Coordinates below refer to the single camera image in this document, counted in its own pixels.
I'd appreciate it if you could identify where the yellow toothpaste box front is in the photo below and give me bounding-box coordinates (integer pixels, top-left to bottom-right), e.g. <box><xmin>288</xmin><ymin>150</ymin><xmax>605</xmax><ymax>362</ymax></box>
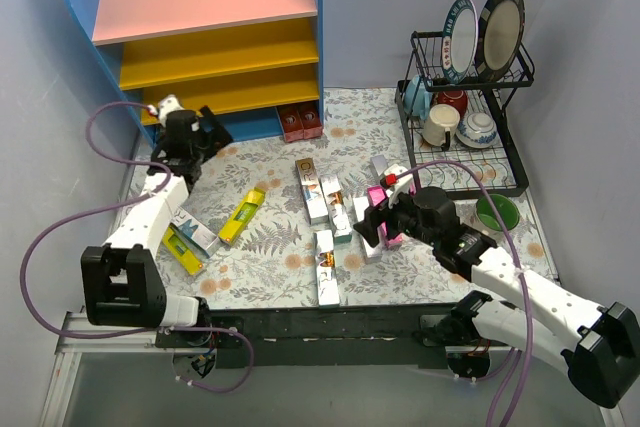
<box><xmin>162</xmin><ymin>225</ymin><xmax>204</xmax><ymax>276</ymax></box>

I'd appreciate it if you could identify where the pink toothpaste box left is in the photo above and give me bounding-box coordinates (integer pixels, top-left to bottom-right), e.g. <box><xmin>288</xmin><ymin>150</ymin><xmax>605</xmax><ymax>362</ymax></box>
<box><xmin>367</xmin><ymin>186</ymin><xmax>403</xmax><ymax>249</ymax></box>

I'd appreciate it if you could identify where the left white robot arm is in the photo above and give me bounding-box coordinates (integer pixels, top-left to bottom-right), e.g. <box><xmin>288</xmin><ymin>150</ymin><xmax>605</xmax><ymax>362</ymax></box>
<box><xmin>81</xmin><ymin>96</ymin><xmax>233</xmax><ymax>347</ymax></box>

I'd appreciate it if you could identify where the white plate with green rim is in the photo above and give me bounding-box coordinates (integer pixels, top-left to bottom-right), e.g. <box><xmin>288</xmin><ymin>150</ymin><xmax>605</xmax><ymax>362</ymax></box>
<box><xmin>441</xmin><ymin>0</ymin><xmax>478</xmax><ymax>85</ymax></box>

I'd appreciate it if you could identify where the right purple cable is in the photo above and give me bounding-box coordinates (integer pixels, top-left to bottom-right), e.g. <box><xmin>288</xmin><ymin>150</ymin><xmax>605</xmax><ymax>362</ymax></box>
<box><xmin>397</xmin><ymin>160</ymin><xmax>531</xmax><ymax>427</ymax></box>

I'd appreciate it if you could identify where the light blue cup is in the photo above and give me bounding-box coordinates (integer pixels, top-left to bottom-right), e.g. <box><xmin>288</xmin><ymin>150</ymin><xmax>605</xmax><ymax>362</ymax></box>
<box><xmin>403</xmin><ymin>74</ymin><xmax>432</xmax><ymax>122</ymax></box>

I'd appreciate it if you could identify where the silver blue R.O box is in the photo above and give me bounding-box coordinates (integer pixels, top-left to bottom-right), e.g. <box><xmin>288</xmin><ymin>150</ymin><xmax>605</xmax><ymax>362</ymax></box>
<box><xmin>172</xmin><ymin>207</ymin><xmax>220</xmax><ymax>258</ymax></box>

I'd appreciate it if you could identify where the green mug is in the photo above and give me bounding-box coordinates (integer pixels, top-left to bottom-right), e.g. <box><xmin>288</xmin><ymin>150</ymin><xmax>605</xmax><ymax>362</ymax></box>
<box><xmin>475</xmin><ymin>194</ymin><xmax>520</xmax><ymax>232</ymax></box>

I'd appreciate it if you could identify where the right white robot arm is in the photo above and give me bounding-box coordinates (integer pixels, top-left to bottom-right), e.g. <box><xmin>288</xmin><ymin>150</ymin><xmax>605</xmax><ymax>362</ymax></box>
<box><xmin>354</xmin><ymin>187</ymin><xmax>639</xmax><ymax>408</ymax></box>

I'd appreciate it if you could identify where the silver toothpaste box upper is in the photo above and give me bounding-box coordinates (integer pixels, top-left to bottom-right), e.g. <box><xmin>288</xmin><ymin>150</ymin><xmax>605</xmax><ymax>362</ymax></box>
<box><xmin>371</xmin><ymin>154</ymin><xmax>400</xmax><ymax>188</ymax></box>

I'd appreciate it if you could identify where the red ceramic bowl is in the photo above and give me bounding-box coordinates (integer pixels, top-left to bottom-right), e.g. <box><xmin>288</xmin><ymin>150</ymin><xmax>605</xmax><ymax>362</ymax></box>
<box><xmin>432</xmin><ymin>90</ymin><xmax>468</xmax><ymax>118</ymax></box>

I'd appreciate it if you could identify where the floral table mat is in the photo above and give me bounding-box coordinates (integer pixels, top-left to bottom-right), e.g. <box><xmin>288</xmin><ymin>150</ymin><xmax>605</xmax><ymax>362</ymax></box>
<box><xmin>98</xmin><ymin>86</ymin><xmax>562</xmax><ymax>312</ymax></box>

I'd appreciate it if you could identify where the silver R.O toothpaste box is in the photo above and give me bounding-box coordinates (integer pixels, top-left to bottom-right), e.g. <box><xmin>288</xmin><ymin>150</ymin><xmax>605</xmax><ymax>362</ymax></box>
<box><xmin>295</xmin><ymin>158</ymin><xmax>328</xmax><ymax>225</ymax></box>

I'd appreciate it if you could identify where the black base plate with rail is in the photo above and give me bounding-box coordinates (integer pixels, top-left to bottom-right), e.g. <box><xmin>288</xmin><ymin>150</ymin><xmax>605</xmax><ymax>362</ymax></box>
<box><xmin>39</xmin><ymin>304</ymin><xmax>626</xmax><ymax>427</ymax></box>

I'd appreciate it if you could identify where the blue and white bowl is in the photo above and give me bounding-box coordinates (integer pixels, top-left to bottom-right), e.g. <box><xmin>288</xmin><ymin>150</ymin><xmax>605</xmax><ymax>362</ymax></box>
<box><xmin>456</xmin><ymin>112</ymin><xmax>498</xmax><ymax>149</ymax></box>

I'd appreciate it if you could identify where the black wire dish rack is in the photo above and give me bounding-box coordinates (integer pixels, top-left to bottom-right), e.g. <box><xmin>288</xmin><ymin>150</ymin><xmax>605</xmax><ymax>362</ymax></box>
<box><xmin>395</xmin><ymin>31</ymin><xmax>535</xmax><ymax>197</ymax></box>

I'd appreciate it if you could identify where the dark rimmed grey plate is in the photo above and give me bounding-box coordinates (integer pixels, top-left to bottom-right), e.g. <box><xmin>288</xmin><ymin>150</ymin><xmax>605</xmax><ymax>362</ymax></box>
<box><xmin>474</xmin><ymin>0</ymin><xmax>525</xmax><ymax>82</ymax></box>

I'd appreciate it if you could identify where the blue shelf with coloured boards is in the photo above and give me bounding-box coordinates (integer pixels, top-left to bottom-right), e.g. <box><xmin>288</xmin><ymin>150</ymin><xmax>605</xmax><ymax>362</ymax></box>
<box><xmin>65</xmin><ymin>0</ymin><xmax>324</xmax><ymax>141</ymax></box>

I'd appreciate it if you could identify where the cream mug with dark handle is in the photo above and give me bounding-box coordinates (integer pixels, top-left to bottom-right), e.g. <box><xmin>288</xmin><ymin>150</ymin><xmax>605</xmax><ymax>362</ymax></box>
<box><xmin>422</xmin><ymin>104</ymin><xmax>461</xmax><ymax>151</ymax></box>

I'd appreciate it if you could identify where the plain silver toothpaste box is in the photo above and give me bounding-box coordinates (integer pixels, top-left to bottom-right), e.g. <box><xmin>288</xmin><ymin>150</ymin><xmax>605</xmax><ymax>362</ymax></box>
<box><xmin>353</xmin><ymin>196</ymin><xmax>384</xmax><ymax>264</ymax></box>

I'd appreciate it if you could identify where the yellow toothpaste box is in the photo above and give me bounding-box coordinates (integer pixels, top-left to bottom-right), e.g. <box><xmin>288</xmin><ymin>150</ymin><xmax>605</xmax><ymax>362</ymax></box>
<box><xmin>218</xmin><ymin>188</ymin><xmax>266</xmax><ymax>246</ymax></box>
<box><xmin>162</xmin><ymin>225</ymin><xmax>204</xmax><ymax>276</ymax></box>

